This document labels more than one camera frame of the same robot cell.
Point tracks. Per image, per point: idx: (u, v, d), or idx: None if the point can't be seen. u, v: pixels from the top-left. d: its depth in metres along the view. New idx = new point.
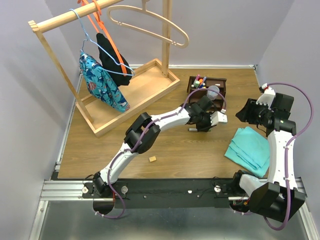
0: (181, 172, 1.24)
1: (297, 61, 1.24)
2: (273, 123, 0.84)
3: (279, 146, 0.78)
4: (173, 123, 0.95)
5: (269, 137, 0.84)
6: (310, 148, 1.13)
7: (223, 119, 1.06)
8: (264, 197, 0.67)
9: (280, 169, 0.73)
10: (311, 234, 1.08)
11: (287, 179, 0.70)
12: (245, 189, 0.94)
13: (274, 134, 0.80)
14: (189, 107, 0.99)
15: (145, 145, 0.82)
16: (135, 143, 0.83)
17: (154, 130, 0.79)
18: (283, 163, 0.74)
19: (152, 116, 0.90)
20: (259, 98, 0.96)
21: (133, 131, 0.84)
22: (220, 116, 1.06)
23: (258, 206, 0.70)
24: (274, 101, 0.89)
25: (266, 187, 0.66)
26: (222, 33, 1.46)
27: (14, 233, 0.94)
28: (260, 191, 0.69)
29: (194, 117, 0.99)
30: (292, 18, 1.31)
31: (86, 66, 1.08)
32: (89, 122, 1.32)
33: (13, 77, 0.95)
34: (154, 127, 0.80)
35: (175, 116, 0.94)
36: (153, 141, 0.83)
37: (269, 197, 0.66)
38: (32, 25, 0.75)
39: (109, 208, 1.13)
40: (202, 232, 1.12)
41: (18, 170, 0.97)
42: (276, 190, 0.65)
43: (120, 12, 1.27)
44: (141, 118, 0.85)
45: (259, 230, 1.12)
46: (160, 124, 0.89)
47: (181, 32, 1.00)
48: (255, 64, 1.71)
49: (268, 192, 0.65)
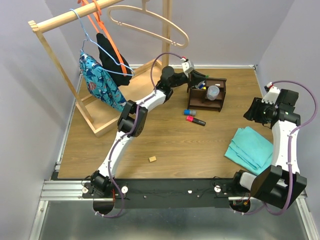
0: (182, 172, 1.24)
1: (297, 61, 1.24)
2: (278, 114, 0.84)
3: (283, 135, 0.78)
4: (154, 104, 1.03)
5: (273, 129, 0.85)
6: (310, 148, 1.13)
7: (186, 65, 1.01)
8: (265, 182, 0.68)
9: (283, 154, 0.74)
10: (311, 234, 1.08)
11: (289, 163, 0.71)
12: (247, 186, 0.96)
13: (278, 124, 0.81)
14: (161, 88, 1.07)
15: (138, 128, 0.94)
16: (129, 128, 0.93)
17: (144, 111, 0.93)
18: (286, 149, 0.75)
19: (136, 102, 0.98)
20: (264, 97, 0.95)
21: (124, 120, 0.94)
22: (184, 67, 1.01)
23: (259, 192, 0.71)
24: (278, 98, 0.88)
25: (269, 170, 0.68)
26: (222, 33, 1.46)
27: (14, 233, 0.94)
28: (262, 176, 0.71)
29: (169, 93, 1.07)
30: (291, 18, 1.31)
31: (86, 66, 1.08)
32: (89, 122, 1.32)
33: (13, 77, 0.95)
34: (142, 109, 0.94)
35: (154, 97, 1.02)
36: (143, 121, 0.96)
37: (270, 183, 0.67)
38: (32, 25, 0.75)
39: (109, 208, 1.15)
40: (202, 232, 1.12)
41: (18, 171, 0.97)
42: (278, 174, 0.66)
43: (120, 12, 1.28)
44: (128, 106, 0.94)
45: (259, 231, 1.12)
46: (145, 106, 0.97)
47: (182, 33, 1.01)
48: (255, 64, 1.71)
49: (270, 176, 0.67)
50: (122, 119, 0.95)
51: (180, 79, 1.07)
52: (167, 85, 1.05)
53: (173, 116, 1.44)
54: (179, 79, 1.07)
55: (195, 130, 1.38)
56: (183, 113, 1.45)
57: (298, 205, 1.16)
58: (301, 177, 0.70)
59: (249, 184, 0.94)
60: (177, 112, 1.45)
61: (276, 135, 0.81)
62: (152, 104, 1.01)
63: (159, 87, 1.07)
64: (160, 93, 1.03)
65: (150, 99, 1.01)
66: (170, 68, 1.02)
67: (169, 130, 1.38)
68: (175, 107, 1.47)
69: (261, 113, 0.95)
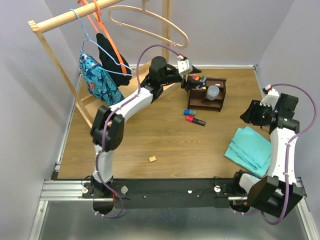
0: (182, 172, 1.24)
1: (296, 61, 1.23)
2: (276, 120, 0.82)
3: (281, 143, 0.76)
4: (136, 107, 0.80)
5: (272, 136, 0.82)
6: (309, 149, 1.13)
7: (183, 67, 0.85)
8: (261, 192, 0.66)
9: (280, 164, 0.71)
10: (311, 234, 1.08)
11: (286, 174, 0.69)
12: (246, 188, 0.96)
13: (277, 131, 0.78)
14: (149, 84, 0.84)
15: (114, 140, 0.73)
16: (101, 141, 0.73)
17: (119, 121, 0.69)
18: (284, 159, 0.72)
19: (111, 106, 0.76)
20: (263, 99, 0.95)
21: (96, 130, 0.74)
22: (180, 67, 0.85)
23: (255, 201, 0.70)
24: (278, 102, 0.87)
25: (265, 180, 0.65)
26: (222, 33, 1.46)
27: (14, 233, 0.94)
28: (258, 185, 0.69)
29: (158, 91, 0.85)
30: (291, 18, 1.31)
31: (86, 66, 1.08)
32: (89, 122, 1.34)
33: (13, 77, 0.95)
34: (116, 117, 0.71)
35: (136, 99, 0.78)
36: (122, 131, 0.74)
37: (266, 193, 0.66)
38: (32, 25, 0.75)
39: (109, 208, 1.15)
40: (202, 231, 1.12)
41: (18, 171, 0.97)
42: (274, 184, 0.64)
43: (120, 12, 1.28)
44: (100, 112, 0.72)
45: (258, 231, 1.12)
46: (123, 112, 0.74)
47: (181, 33, 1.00)
48: (255, 64, 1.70)
49: (266, 187, 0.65)
50: (94, 129, 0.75)
51: (172, 76, 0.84)
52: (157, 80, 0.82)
53: (173, 116, 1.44)
54: (172, 75, 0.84)
55: (195, 130, 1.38)
56: (183, 113, 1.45)
57: (298, 205, 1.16)
58: (299, 188, 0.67)
59: (247, 186, 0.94)
60: (177, 113, 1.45)
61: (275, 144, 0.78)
62: (132, 109, 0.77)
63: (145, 83, 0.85)
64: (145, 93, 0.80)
65: (129, 103, 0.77)
66: (163, 58, 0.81)
67: (169, 130, 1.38)
68: (175, 107, 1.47)
69: (260, 116, 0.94)
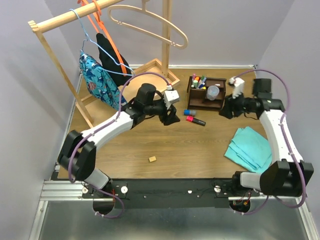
0: (181, 172, 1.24)
1: (295, 62, 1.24)
2: (261, 104, 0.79)
3: (274, 124, 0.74)
4: (113, 134, 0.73)
5: (262, 119, 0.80)
6: (309, 149, 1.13)
7: (173, 96, 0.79)
8: (275, 179, 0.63)
9: (283, 145, 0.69)
10: (311, 233, 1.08)
11: (291, 154, 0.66)
12: (250, 185, 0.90)
13: (266, 115, 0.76)
14: (130, 107, 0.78)
15: (82, 171, 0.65)
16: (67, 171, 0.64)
17: (89, 149, 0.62)
18: (283, 139, 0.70)
19: (83, 132, 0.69)
20: (233, 92, 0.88)
21: (64, 158, 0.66)
22: (170, 95, 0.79)
23: (271, 191, 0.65)
24: (253, 88, 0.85)
25: (276, 166, 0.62)
26: (221, 33, 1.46)
27: (14, 233, 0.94)
28: (269, 173, 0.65)
29: (139, 116, 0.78)
30: (291, 18, 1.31)
31: (86, 66, 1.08)
32: (89, 122, 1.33)
33: (13, 77, 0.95)
34: (87, 145, 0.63)
35: (113, 124, 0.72)
36: (92, 161, 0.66)
37: (280, 179, 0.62)
38: (32, 25, 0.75)
39: (109, 208, 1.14)
40: (202, 232, 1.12)
41: (18, 171, 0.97)
42: (286, 168, 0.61)
43: (120, 12, 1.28)
44: (69, 138, 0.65)
45: (259, 231, 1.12)
46: (95, 139, 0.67)
47: (181, 33, 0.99)
48: (255, 64, 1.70)
49: (279, 172, 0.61)
50: (62, 157, 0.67)
51: (156, 109, 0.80)
52: (141, 105, 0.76)
53: None
54: (157, 108, 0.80)
55: (195, 130, 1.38)
56: (183, 113, 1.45)
57: (298, 205, 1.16)
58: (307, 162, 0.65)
59: (250, 182, 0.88)
60: (177, 113, 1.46)
61: (269, 128, 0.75)
62: (107, 135, 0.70)
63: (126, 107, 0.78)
64: (123, 118, 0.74)
65: (105, 128, 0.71)
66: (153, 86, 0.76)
67: (168, 130, 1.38)
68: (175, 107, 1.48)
69: (241, 108, 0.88)
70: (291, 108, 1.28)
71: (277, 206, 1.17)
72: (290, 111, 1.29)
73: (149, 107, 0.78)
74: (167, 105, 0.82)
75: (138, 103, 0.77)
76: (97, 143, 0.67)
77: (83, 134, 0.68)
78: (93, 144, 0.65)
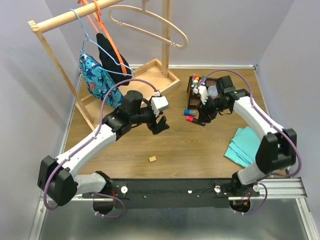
0: (181, 172, 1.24)
1: (295, 62, 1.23)
2: (229, 98, 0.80)
3: (248, 109, 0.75)
4: (93, 152, 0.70)
5: (235, 110, 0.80)
6: (308, 149, 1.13)
7: (162, 102, 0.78)
8: (270, 153, 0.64)
9: (263, 122, 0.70)
10: (311, 234, 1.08)
11: (273, 126, 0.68)
12: (250, 180, 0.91)
13: (238, 104, 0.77)
14: (113, 118, 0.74)
15: (62, 196, 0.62)
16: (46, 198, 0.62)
17: (64, 177, 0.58)
18: (261, 116, 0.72)
19: (59, 157, 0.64)
20: (202, 99, 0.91)
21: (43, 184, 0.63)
22: (157, 102, 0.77)
23: (271, 167, 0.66)
24: (218, 87, 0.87)
25: (266, 141, 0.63)
26: (221, 33, 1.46)
27: (14, 233, 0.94)
28: (262, 151, 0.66)
29: (124, 127, 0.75)
30: (291, 18, 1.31)
31: (86, 66, 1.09)
32: (89, 122, 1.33)
33: (13, 77, 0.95)
34: (61, 174, 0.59)
35: (92, 143, 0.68)
36: (72, 185, 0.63)
37: (275, 151, 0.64)
38: (32, 25, 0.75)
39: (109, 208, 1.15)
40: (202, 232, 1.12)
41: (18, 170, 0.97)
42: (274, 139, 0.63)
43: (120, 12, 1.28)
44: (44, 165, 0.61)
45: (259, 231, 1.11)
46: (71, 165, 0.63)
47: (181, 33, 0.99)
48: (256, 64, 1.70)
49: (271, 145, 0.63)
50: (41, 182, 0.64)
51: (143, 118, 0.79)
52: (126, 114, 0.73)
53: (173, 116, 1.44)
54: (143, 116, 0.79)
55: (195, 131, 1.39)
56: (183, 113, 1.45)
57: (298, 205, 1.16)
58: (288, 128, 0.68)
59: (247, 176, 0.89)
60: (177, 113, 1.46)
61: (245, 114, 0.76)
62: (86, 155, 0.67)
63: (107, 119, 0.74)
64: (104, 134, 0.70)
65: (83, 148, 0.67)
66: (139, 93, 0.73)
67: (168, 130, 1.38)
68: (175, 107, 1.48)
69: (214, 109, 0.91)
70: (291, 108, 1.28)
71: (277, 206, 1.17)
72: (290, 111, 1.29)
73: (135, 116, 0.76)
74: (155, 113, 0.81)
75: (122, 112, 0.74)
76: (73, 169, 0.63)
77: (58, 159, 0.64)
78: (68, 171, 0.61)
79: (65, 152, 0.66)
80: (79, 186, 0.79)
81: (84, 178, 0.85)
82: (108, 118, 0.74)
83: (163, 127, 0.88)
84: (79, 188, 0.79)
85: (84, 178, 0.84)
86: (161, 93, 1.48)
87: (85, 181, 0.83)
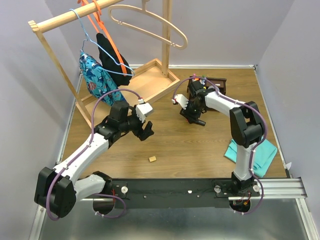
0: (181, 172, 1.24)
1: (295, 61, 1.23)
2: (200, 95, 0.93)
3: (214, 96, 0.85)
4: (89, 160, 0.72)
5: (208, 104, 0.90)
6: (308, 148, 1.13)
7: (146, 107, 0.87)
8: (239, 123, 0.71)
9: (228, 102, 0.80)
10: (312, 234, 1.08)
11: (236, 102, 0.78)
12: (243, 171, 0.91)
13: (207, 96, 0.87)
14: (103, 127, 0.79)
15: (63, 206, 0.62)
16: (47, 209, 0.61)
17: (65, 185, 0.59)
18: (226, 99, 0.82)
19: (56, 167, 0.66)
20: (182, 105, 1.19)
21: (41, 197, 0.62)
22: (143, 108, 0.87)
23: (245, 138, 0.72)
24: (193, 91, 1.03)
25: (232, 113, 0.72)
26: (221, 33, 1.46)
27: (14, 233, 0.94)
28: (233, 124, 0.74)
29: (115, 134, 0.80)
30: (290, 18, 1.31)
31: (86, 66, 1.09)
32: (89, 122, 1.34)
33: (13, 77, 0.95)
34: (61, 182, 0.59)
35: (87, 151, 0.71)
36: (71, 193, 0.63)
37: (243, 121, 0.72)
38: (32, 25, 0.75)
39: (109, 208, 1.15)
40: (202, 231, 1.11)
41: (18, 170, 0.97)
42: (238, 111, 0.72)
43: (120, 12, 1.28)
44: (42, 177, 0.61)
45: (259, 231, 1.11)
46: (69, 173, 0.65)
47: (180, 33, 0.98)
48: (256, 64, 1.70)
49: (236, 116, 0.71)
50: (39, 196, 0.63)
51: (130, 125, 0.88)
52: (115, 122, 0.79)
53: (173, 116, 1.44)
54: (131, 123, 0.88)
55: (195, 131, 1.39)
56: None
57: (299, 205, 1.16)
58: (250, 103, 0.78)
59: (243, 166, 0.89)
60: (177, 113, 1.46)
61: (215, 104, 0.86)
62: (83, 163, 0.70)
63: (99, 127, 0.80)
64: (97, 141, 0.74)
65: (79, 156, 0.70)
66: (125, 102, 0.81)
67: (168, 130, 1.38)
68: (174, 107, 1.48)
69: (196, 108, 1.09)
70: (291, 108, 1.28)
71: (277, 206, 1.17)
72: (290, 111, 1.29)
73: (123, 124, 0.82)
74: (141, 119, 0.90)
75: (111, 121, 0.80)
76: (72, 177, 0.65)
77: (56, 170, 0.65)
78: (68, 179, 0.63)
79: (62, 163, 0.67)
80: (78, 193, 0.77)
81: (81, 183, 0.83)
82: (99, 127, 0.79)
83: (148, 133, 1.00)
84: (78, 195, 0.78)
85: (81, 184, 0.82)
86: (149, 101, 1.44)
87: (84, 186, 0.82)
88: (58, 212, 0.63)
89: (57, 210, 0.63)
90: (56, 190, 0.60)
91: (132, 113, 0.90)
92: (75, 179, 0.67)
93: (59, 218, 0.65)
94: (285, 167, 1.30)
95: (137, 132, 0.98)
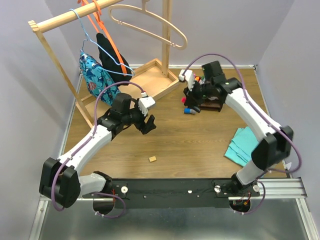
0: (181, 172, 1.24)
1: (295, 61, 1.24)
2: (222, 88, 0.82)
3: (243, 104, 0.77)
4: (93, 151, 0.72)
5: (229, 103, 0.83)
6: (308, 148, 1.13)
7: (149, 102, 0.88)
8: (270, 152, 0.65)
9: (260, 120, 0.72)
10: (312, 234, 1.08)
11: (271, 125, 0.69)
12: (247, 178, 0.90)
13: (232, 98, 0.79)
14: (106, 119, 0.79)
15: (68, 195, 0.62)
16: (52, 199, 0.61)
17: (70, 175, 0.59)
18: (258, 114, 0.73)
19: (60, 157, 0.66)
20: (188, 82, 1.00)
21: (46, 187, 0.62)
22: (146, 102, 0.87)
23: (268, 164, 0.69)
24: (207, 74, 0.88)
25: (265, 141, 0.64)
26: (221, 33, 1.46)
27: (14, 233, 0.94)
28: (261, 149, 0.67)
29: (118, 126, 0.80)
30: (290, 18, 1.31)
31: (86, 66, 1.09)
32: (89, 122, 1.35)
33: (13, 77, 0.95)
34: (66, 171, 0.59)
35: (91, 142, 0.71)
36: (75, 184, 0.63)
37: (274, 150, 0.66)
38: (32, 25, 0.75)
39: (109, 208, 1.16)
40: (202, 231, 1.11)
41: (18, 170, 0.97)
42: (273, 141, 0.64)
43: (120, 12, 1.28)
44: (47, 168, 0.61)
45: (259, 231, 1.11)
46: (74, 163, 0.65)
47: (180, 33, 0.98)
48: (255, 64, 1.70)
49: (269, 147, 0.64)
50: (43, 187, 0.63)
51: (133, 119, 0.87)
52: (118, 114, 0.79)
53: (173, 116, 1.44)
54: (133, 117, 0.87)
55: (195, 131, 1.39)
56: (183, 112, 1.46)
57: (299, 205, 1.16)
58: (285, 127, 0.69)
59: (245, 173, 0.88)
60: (177, 113, 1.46)
61: (240, 110, 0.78)
62: (87, 154, 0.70)
63: (102, 118, 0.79)
64: (101, 133, 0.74)
65: (83, 147, 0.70)
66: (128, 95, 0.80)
67: (168, 130, 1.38)
68: (174, 107, 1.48)
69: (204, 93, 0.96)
70: (291, 108, 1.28)
71: (277, 207, 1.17)
72: (290, 111, 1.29)
73: (125, 116, 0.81)
74: (143, 113, 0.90)
75: (114, 113, 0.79)
76: (77, 166, 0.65)
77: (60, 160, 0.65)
78: (73, 168, 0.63)
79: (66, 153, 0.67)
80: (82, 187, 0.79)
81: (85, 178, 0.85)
82: (102, 119, 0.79)
83: (149, 127, 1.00)
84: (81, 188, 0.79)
85: (84, 179, 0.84)
86: None
87: (87, 181, 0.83)
88: (63, 202, 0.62)
89: (62, 201, 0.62)
90: (61, 180, 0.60)
91: (135, 107, 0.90)
92: (79, 170, 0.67)
93: (63, 208, 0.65)
94: (285, 167, 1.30)
95: (139, 126, 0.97)
